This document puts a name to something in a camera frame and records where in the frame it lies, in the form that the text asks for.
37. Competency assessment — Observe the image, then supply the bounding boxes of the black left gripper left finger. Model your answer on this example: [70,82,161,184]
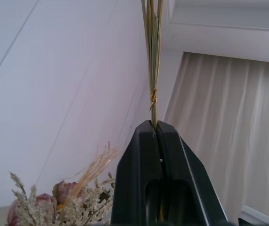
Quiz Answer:
[111,120,165,226]

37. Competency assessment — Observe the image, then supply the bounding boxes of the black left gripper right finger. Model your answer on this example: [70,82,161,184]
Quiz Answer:
[155,121,228,226]

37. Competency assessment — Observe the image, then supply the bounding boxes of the dried flower bouquet green stems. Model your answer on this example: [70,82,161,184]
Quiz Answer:
[140,0,165,125]

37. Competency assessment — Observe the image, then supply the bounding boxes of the dried flower bouquet pink roses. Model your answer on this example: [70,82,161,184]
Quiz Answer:
[6,141,121,226]

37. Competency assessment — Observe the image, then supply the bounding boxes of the cream pleated curtain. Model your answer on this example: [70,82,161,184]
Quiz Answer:
[164,51,269,219]

